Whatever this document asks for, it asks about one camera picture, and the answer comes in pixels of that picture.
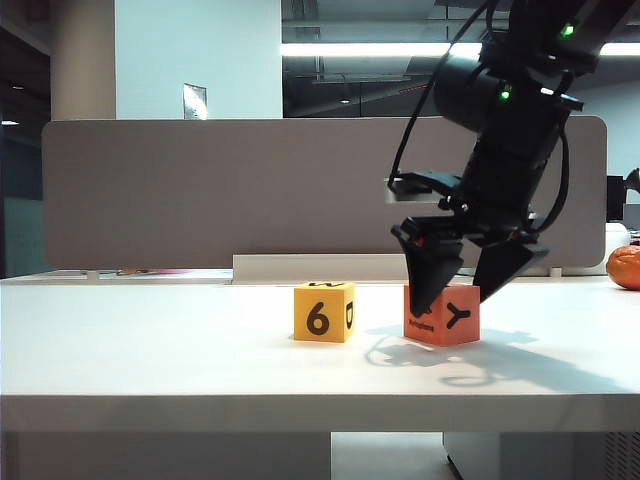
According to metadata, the paper notice on wall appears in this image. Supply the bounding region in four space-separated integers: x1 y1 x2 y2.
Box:
182 83 208 121

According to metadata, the yellow foam letter block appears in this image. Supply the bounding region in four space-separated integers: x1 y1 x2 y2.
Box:
293 281 357 344

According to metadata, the long black arm cable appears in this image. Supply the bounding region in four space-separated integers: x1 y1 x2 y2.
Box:
388 0 501 182

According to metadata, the orange round fruit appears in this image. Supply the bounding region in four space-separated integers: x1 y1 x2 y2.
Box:
605 245 640 291

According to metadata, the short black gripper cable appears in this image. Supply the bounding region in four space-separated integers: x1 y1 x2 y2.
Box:
527 124 572 235

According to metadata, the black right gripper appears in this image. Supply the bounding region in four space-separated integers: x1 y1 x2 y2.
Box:
390 134 557 318

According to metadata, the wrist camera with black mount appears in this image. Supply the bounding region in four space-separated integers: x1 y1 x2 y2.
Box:
383 171 465 206

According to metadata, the orange foam letter block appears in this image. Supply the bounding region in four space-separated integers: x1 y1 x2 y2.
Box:
403 283 481 347

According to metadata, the grey fabric desk partition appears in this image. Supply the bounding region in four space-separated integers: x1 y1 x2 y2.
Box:
41 115 608 271

